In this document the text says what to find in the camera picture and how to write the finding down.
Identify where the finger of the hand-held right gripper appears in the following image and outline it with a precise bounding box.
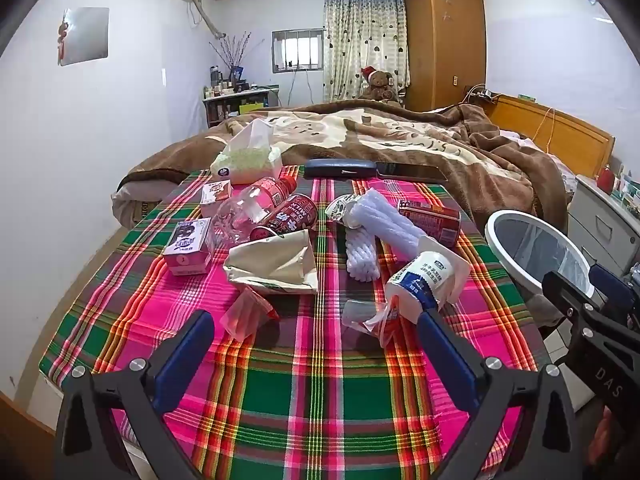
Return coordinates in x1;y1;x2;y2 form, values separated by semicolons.
588;262;640;313
542;271;602;326

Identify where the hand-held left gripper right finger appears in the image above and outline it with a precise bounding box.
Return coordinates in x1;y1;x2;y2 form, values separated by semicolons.
418;311;587;480

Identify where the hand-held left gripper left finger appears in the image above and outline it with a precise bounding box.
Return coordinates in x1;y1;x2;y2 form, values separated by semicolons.
54;310;216;480

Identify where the white trash bin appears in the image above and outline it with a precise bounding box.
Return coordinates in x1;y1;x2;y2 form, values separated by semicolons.
484;208;596;326

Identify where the red drink can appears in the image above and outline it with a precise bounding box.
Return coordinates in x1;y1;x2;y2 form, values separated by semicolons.
397;199;462;248
248;193;319;241

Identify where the clear bottle with red label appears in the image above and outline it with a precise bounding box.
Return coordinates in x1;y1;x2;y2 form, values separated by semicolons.
212;176;296;248

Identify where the grey nightstand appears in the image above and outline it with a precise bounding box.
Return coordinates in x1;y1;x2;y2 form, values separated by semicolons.
567;175;640;273

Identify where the clear red plastic wrapper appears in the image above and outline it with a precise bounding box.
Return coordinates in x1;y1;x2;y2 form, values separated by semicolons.
220;287;280;343
342;299;401;348

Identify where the white blue paper cup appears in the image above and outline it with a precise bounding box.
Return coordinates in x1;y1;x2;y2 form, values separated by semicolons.
382;236;472;318

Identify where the pink milk carton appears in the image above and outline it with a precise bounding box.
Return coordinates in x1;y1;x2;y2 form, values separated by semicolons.
162;217;213;277

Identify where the pink green plaid cloth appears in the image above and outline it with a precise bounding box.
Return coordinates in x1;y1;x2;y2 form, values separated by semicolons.
39;167;548;480

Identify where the beige paper bag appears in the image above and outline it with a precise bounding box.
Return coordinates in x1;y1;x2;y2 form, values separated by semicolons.
222;229;319;295

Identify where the white foam wrap roll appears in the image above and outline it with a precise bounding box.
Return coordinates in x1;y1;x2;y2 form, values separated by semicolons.
345;187;426;282

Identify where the wooden headboard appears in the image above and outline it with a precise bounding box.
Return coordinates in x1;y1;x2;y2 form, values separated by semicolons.
487;94;617;178

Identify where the small pink drink carton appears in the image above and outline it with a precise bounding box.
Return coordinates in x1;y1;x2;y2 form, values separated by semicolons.
200;180;233;218

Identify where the printed paper cup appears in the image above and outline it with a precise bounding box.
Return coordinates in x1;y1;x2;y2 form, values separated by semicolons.
325;194;362;223

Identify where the black smartphone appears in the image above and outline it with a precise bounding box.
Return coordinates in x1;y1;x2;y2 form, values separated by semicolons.
372;161;448;185

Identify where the soft tissue pack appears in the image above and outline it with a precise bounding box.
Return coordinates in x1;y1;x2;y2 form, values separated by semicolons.
210;119;283;185

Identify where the dark blue glasses case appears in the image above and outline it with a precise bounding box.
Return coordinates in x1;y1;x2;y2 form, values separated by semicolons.
303;158;377;179

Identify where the brown printed blanket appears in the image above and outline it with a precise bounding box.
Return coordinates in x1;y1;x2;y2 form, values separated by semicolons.
111;100;568;233

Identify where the cluttered desk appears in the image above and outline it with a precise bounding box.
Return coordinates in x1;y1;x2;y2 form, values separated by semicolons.
202;87;281;128

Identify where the teddy bear with santa hat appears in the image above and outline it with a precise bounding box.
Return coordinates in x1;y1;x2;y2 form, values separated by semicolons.
357;66;401;106

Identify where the wooden wardrobe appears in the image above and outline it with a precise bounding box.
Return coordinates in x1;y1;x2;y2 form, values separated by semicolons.
404;0;488;112

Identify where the vase of bare branches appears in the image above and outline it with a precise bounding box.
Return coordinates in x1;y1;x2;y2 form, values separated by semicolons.
209;31;253;83

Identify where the heart patterned curtain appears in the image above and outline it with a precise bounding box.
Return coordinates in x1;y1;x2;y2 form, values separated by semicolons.
322;0;412;103

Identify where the barred window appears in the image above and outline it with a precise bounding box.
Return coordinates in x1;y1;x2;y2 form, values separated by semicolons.
271;29;326;73

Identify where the wrapped air conditioner pipe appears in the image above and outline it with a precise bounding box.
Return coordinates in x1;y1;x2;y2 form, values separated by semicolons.
182;0;228;41

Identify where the silver wall poster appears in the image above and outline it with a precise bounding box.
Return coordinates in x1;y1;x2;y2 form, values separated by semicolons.
56;7;110;67

